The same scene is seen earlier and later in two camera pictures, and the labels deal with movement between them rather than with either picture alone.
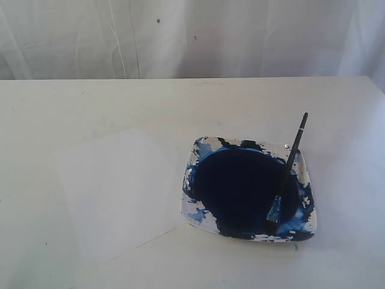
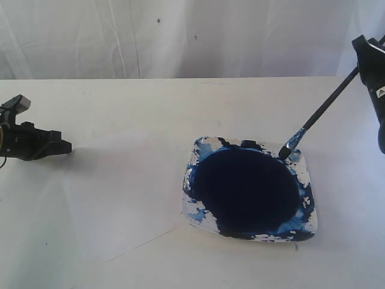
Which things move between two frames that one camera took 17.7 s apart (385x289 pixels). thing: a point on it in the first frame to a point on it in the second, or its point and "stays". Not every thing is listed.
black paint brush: [275, 208] to [287, 149]
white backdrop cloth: [65, 40] stays
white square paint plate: [230, 186] stays
